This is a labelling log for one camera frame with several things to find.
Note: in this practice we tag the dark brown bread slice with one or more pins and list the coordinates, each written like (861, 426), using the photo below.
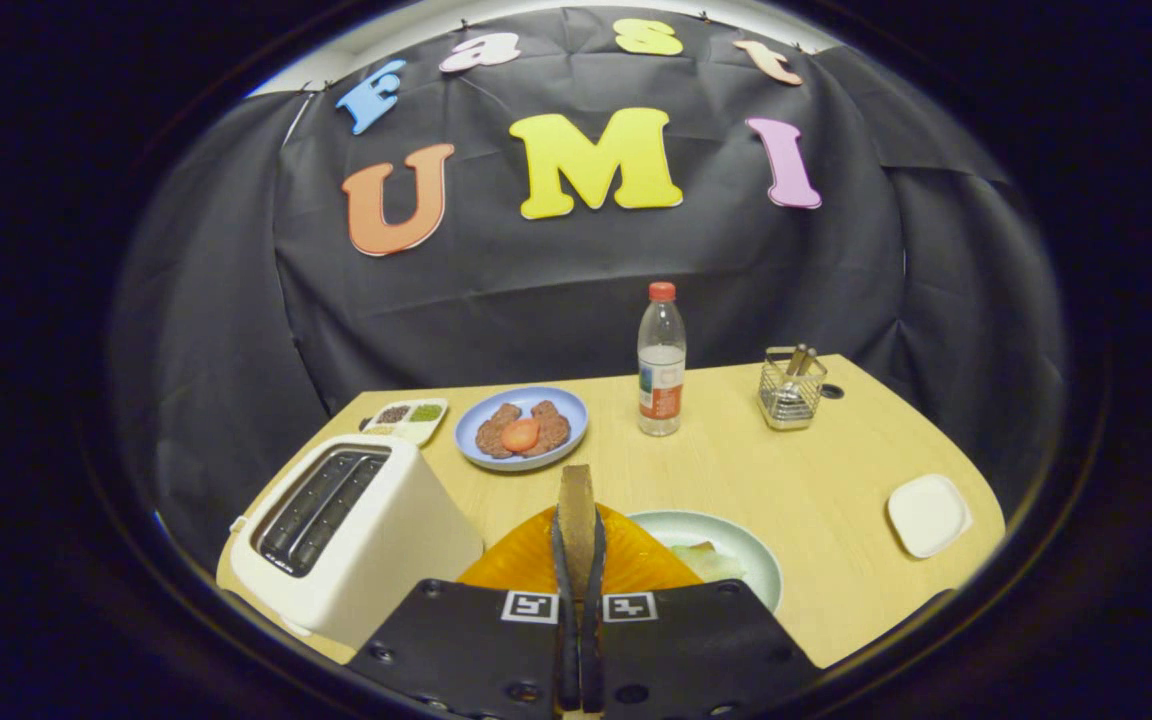
(576, 520)

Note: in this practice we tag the white toaster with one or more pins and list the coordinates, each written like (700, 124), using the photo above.
(406, 560)

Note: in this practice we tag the red tomato slice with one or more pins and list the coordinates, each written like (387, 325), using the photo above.
(520, 435)

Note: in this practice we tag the blue plate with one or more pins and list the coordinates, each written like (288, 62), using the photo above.
(521, 396)

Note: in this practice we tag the white seasoning tray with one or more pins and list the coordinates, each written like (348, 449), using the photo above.
(406, 420)

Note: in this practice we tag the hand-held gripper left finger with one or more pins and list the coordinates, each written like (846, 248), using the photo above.
(476, 640)

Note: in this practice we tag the clear plastic bottle red cap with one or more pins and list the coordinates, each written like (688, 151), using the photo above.
(661, 370)

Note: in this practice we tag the black backdrop cloth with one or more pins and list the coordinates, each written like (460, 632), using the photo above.
(536, 290)

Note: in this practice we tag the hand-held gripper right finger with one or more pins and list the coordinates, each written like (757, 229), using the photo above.
(686, 640)

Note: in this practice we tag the small white square dish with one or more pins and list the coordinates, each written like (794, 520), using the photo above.
(928, 515)

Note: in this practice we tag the brown meat patty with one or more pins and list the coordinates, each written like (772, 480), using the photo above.
(491, 435)
(553, 430)

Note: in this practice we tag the pale green plate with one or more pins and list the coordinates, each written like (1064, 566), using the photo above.
(756, 560)

